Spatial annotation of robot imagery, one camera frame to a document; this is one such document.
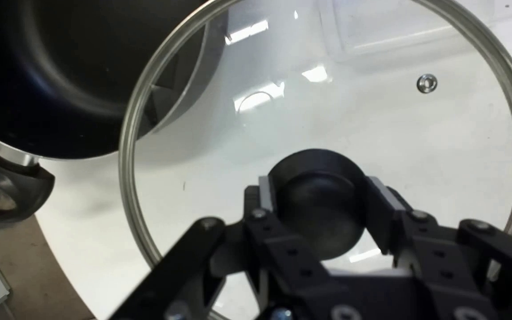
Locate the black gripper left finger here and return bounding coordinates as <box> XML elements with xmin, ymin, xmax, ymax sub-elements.
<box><xmin>109</xmin><ymin>174</ymin><xmax>332</xmax><ymax>320</ymax></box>

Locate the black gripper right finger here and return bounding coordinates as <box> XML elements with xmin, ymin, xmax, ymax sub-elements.
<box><xmin>360</xmin><ymin>174</ymin><xmax>512</xmax><ymax>320</ymax></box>

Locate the glass lid with black knob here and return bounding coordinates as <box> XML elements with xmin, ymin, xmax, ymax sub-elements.
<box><xmin>118</xmin><ymin>0</ymin><xmax>512</xmax><ymax>320</ymax></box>

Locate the black cooking pot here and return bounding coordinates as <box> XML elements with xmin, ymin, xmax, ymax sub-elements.
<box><xmin>0</xmin><ymin>0</ymin><xmax>230</xmax><ymax>222</ymax></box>

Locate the clear plastic container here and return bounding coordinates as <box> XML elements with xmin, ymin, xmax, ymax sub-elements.
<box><xmin>317</xmin><ymin>0</ymin><xmax>512</xmax><ymax>62</ymax></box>

